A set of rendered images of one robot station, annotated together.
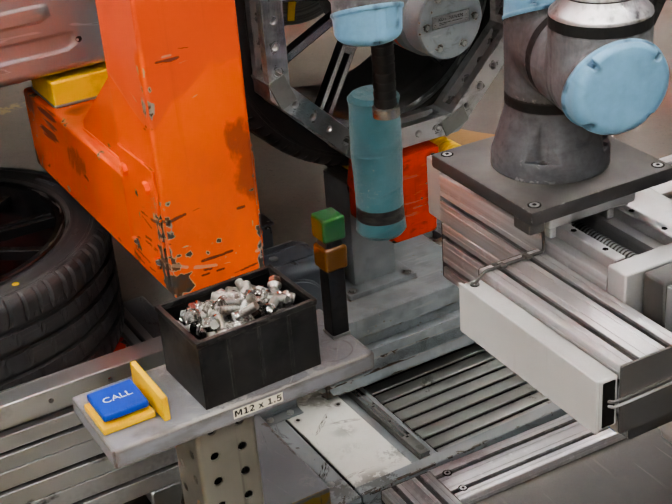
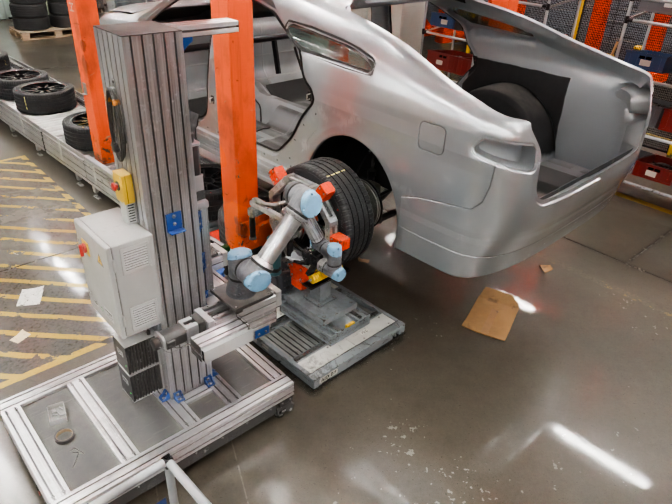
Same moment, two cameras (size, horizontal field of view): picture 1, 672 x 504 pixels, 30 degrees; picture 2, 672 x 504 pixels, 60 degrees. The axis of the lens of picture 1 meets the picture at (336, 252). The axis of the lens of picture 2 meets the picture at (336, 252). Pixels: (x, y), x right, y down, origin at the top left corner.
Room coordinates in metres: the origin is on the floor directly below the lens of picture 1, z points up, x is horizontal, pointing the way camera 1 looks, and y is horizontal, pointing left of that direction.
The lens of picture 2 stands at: (1.43, -3.12, 2.46)
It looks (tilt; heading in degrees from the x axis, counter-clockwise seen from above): 30 degrees down; 73
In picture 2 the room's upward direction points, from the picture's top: 3 degrees clockwise
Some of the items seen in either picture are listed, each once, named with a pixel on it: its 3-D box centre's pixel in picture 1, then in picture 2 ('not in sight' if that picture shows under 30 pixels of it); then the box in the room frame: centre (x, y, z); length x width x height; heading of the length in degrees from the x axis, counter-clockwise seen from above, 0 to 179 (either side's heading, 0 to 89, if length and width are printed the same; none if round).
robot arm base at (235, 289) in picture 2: not in sight; (241, 282); (1.69, -0.73, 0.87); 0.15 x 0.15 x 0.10
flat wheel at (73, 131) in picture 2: not in sight; (98, 129); (0.73, 3.15, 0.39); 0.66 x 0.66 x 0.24
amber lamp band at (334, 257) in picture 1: (330, 254); not in sight; (1.69, 0.01, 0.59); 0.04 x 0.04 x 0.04; 28
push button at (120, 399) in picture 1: (118, 403); not in sight; (1.52, 0.33, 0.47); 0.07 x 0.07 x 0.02; 28
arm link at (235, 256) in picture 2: not in sight; (240, 262); (1.70, -0.73, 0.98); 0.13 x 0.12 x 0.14; 109
